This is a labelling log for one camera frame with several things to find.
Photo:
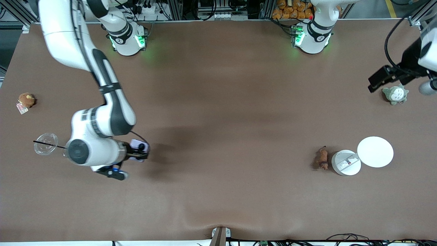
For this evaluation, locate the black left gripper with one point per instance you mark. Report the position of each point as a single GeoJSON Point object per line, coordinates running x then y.
{"type": "Point", "coordinates": [408, 61]}

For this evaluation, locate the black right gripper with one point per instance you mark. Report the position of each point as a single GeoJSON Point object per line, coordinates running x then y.
{"type": "Point", "coordinates": [130, 152]}

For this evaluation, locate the lavender flip phone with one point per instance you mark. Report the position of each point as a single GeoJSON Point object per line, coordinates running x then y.
{"type": "Point", "coordinates": [136, 145]}

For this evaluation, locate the brown lion statue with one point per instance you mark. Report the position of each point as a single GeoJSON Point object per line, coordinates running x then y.
{"type": "Point", "coordinates": [322, 159]}

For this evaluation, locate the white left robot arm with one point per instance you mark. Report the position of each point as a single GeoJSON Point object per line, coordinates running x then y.
{"type": "Point", "coordinates": [314, 37]}

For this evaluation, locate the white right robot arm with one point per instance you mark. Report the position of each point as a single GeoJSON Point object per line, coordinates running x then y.
{"type": "Point", "coordinates": [102, 126]}

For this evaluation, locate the grey white plush toy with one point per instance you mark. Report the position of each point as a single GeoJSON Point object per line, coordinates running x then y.
{"type": "Point", "coordinates": [395, 95]}

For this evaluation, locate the white round lid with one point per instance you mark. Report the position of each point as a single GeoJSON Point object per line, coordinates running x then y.
{"type": "Point", "coordinates": [375, 151]}

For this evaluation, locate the white round box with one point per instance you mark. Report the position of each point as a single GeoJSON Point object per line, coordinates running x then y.
{"type": "Point", "coordinates": [345, 163]}

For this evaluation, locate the black straw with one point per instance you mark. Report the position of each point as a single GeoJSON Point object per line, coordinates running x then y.
{"type": "Point", "coordinates": [47, 144]}

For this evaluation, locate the clear plastic cup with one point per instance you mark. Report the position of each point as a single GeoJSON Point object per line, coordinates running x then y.
{"type": "Point", "coordinates": [45, 144]}

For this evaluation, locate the bag of orange items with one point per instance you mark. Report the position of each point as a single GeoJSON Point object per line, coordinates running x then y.
{"type": "Point", "coordinates": [290, 9]}

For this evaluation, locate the brown plush toy with tag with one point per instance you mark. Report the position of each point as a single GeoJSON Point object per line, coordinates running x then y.
{"type": "Point", "coordinates": [26, 99]}

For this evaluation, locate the white power strip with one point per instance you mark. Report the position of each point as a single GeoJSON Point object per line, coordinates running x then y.
{"type": "Point", "coordinates": [150, 8]}

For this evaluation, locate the grey control box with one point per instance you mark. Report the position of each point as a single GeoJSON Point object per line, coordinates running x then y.
{"type": "Point", "coordinates": [218, 10]}

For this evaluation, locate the aluminium frame post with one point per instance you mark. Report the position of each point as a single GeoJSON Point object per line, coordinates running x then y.
{"type": "Point", "coordinates": [17, 12]}
{"type": "Point", "coordinates": [421, 13]}

